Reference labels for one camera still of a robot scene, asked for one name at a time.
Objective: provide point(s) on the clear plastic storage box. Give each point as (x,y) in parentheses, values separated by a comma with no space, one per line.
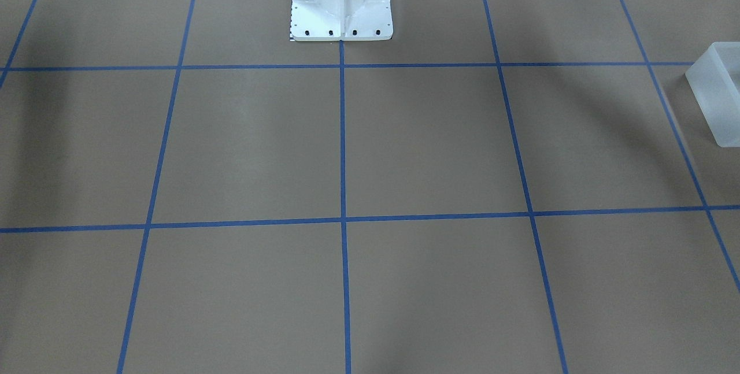
(714,80)

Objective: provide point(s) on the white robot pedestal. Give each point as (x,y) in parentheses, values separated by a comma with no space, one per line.
(334,20)

